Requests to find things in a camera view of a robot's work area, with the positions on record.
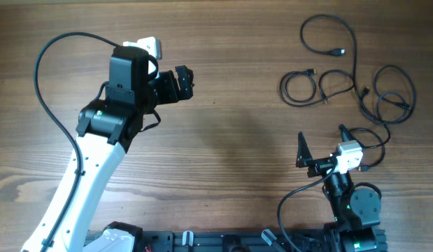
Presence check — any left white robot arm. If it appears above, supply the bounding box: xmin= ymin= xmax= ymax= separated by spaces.
xmin=22 ymin=46 xmax=194 ymax=251

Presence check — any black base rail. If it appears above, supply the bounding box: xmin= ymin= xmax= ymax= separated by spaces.
xmin=85 ymin=229 xmax=388 ymax=252

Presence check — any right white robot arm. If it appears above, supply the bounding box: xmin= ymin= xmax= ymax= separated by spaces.
xmin=296 ymin=125 xmax=388 ymax=251

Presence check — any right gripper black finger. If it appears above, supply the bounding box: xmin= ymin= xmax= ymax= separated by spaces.
xmin=339 ymin=124 xmax=353 ymax=142
xmin=296 ymin=132 xmax=313 ymax=167

